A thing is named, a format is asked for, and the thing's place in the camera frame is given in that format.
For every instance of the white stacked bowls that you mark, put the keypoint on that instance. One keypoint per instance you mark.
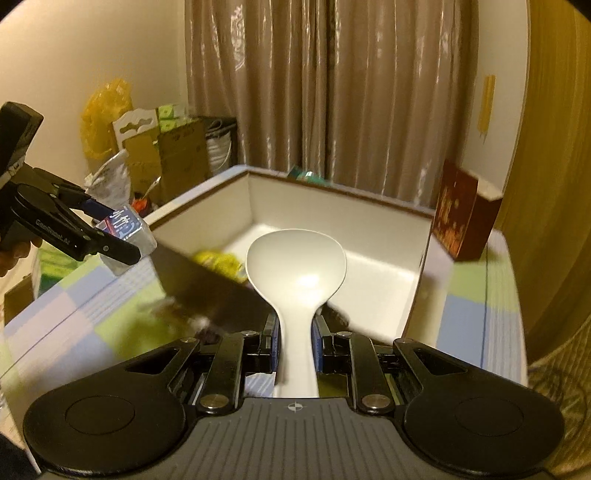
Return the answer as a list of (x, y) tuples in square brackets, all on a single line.
[(220, 150)]

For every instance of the chair with quilted cushion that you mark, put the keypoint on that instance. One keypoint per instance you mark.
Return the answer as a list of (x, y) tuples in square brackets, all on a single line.
[(563, 383)]

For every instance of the large printed cardboard box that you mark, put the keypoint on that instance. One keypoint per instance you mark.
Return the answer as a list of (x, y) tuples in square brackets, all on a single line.
[(184, 157)]

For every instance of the yellow wooden cabinet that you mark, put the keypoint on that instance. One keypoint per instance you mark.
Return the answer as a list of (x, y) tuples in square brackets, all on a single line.
[(554, 184)]

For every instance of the clear printed plastic bag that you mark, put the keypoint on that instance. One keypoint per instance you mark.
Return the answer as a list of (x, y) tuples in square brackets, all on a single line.
[(111, 177)]

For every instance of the clear plastic box blue label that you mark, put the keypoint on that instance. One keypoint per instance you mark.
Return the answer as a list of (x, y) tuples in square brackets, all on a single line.
[(138, 235)]

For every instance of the yellow plastic bag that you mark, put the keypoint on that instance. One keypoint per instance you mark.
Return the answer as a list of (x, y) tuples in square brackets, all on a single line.
[(104, 120)]

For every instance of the dark red gift bag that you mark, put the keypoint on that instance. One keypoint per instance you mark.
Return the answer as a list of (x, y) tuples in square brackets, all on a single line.
[(461, 212)]

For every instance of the yellow wall hanging strips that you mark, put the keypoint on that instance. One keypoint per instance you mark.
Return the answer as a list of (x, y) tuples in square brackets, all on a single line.
[(487, 106)]

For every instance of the thin metal utensil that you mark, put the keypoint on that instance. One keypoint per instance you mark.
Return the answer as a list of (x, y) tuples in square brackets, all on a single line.
[(154, 187)]

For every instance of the green printed packet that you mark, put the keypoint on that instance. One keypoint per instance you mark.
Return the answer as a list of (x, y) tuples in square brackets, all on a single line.
[(304, 175)]

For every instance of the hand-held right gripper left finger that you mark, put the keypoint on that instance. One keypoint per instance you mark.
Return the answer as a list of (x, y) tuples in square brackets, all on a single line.
[(274, 346)]

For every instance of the brown cardboard box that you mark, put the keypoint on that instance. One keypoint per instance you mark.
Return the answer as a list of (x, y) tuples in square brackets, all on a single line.
[(378, 258)]

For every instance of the white spoon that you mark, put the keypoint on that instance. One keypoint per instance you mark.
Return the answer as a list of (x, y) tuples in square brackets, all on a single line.
[(295, 277)]

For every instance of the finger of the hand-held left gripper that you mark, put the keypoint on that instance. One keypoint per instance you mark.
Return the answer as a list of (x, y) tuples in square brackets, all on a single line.
[(120, 251), (99, 208)]

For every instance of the yellow packet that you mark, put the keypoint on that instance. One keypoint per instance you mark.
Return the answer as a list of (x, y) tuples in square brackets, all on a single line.
[(217, 264)]

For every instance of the small orange object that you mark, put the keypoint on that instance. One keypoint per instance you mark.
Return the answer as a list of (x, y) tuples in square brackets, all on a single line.
[(141, 203)]

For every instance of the brown shiny curtain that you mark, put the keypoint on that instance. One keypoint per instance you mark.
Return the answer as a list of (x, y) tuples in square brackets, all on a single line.
[(323, 92)]

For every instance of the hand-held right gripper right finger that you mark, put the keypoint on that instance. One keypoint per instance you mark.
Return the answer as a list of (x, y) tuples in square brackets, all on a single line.
[(316, 346)]

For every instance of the person's left hand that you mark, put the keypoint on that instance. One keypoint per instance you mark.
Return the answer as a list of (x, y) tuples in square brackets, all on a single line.
[(13, 261)]

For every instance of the small cardboard box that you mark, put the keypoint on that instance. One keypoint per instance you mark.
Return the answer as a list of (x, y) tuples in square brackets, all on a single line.
[(143, 161)]

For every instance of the open cardboard box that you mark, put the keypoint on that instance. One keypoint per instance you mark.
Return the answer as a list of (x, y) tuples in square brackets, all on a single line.
[(18, 300)]

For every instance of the green tissue pack bundle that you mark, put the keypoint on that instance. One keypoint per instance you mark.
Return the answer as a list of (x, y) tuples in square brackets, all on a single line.
[(55, 267)]

